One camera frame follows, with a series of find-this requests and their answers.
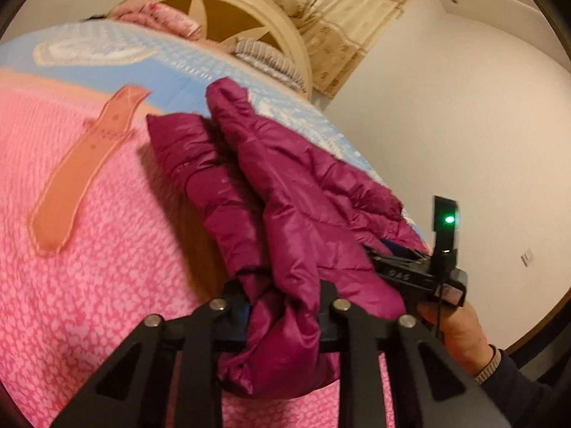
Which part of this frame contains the folded pink floral blanket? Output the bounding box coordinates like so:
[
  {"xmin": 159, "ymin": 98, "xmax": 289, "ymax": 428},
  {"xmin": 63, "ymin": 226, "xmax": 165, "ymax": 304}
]
[{"xmin": 109, "ymin": 0, "xmax": 204, "ymax": 42}]

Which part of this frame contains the person's right hand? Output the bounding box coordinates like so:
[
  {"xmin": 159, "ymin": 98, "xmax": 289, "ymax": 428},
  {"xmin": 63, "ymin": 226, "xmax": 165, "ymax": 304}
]
[{"xmin": 419, "ymin": 299, "xmax": 500, "ymax": 382}]

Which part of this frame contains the striped pillow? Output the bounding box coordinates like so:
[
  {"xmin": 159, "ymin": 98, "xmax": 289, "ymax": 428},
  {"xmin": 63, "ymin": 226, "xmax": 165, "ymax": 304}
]
[{"xmin": 231, "ymin": 38, "xmax": 305, "ymax": 91}]

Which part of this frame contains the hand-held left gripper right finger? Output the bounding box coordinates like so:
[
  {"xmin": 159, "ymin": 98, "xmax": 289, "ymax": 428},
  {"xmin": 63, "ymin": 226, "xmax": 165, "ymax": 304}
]
[{"xmin": 312, "ymin": 279, "xmax": 510, "ymax": 428}]

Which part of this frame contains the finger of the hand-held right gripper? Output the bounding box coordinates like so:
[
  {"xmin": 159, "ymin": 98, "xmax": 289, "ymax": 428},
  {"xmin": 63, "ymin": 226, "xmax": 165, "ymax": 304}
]
[{"xmin": 366, "ymin": 240, "xmax": 431, "ymax": 263}]

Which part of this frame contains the magenta puffer jacket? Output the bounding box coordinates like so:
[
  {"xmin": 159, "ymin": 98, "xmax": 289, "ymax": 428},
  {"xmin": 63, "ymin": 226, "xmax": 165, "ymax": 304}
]
[{"xmin": 146, "ymin": 77, "xmax": 431, "ymax": 398}]

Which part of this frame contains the beige floral curtain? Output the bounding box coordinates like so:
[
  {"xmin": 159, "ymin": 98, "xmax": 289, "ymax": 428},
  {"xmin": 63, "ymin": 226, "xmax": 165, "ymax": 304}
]
[{"xmin": 221, "ymin": 0, "xmax": 430, "ymax": 99}]

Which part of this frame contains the cream wooden headboard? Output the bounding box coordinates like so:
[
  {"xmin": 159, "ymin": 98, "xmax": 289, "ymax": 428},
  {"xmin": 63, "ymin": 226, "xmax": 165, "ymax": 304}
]
[{"xmin": 109, "ymin": 0, "xmax": 314, "ymax": 100}]

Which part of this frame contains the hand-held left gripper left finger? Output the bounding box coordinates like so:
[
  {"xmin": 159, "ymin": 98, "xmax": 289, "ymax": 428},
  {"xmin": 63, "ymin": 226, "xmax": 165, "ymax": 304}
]
[{"xmin": 49, "ymin": 278, "xmax": 251, "ymax": 428}]

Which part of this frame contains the printed pink and blue bedspread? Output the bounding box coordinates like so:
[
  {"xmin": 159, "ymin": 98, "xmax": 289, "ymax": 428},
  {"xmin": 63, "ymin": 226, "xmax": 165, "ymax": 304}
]
[{"xmin": 0, "ymin": 22, "xmax": 434, "ymax": 428}]

